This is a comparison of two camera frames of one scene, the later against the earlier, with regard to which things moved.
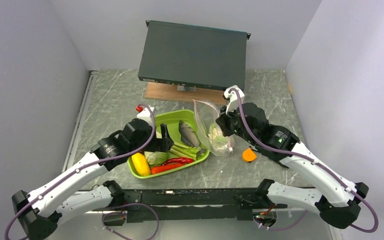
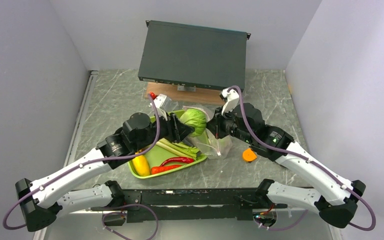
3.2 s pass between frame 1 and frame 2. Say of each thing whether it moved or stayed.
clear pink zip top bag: moved
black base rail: stayed
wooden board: stayed
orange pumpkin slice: stayed
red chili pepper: stayed
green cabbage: moved
